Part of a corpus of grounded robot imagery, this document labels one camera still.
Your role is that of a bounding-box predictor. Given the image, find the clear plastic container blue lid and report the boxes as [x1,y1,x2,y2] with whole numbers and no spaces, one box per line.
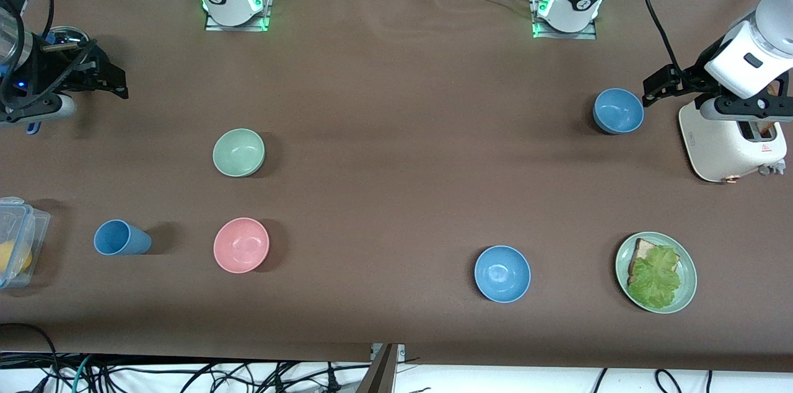
[0,196,51,289]

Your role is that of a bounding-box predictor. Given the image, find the green plate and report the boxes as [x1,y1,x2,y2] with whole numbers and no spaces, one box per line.
[615,232,698,314]

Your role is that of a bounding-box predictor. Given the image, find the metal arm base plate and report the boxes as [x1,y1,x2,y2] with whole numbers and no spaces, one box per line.
[530,0,598,40]
[204,0,273,32]

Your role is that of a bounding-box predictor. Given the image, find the green lettuce leaf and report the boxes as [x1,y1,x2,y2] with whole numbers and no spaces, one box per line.
[628,245,682,310]

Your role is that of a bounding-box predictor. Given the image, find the black pot blue handle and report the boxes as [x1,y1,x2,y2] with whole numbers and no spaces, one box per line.
[26,25,94,135]

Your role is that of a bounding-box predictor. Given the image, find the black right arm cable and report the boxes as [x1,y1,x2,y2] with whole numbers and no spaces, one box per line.
[0,0,97,108]

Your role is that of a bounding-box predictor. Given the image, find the blue cup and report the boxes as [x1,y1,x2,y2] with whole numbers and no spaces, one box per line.
[94,219,152,256]

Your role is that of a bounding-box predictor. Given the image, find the pink bowl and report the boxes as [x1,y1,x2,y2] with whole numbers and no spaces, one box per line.
[213,218,271,274]

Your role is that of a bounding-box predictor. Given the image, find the bread slice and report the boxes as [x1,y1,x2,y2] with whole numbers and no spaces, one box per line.
[628,238,679,285]

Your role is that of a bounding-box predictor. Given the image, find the metal table bracket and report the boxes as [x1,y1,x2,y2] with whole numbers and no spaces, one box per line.
[370,343,406,361]

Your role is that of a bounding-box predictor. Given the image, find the yellow fruit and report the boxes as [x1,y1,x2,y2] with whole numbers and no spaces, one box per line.
[0,241,33,276]

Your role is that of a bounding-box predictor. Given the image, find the blue bowl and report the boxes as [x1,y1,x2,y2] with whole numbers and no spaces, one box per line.
[474,245,532,304]
[593,88,645,135]

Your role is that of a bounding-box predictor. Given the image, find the green bowl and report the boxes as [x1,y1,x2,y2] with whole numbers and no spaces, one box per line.
[212,128,266,178]

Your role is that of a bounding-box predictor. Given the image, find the dark support post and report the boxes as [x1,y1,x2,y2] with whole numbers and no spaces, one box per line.
[356,343,400,393]

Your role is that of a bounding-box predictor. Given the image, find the teal cable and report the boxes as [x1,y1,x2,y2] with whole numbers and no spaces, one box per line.
[73,355,94,393]

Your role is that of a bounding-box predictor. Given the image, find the cream toaster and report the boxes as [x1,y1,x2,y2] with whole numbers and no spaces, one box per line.
[678,80,789,183]

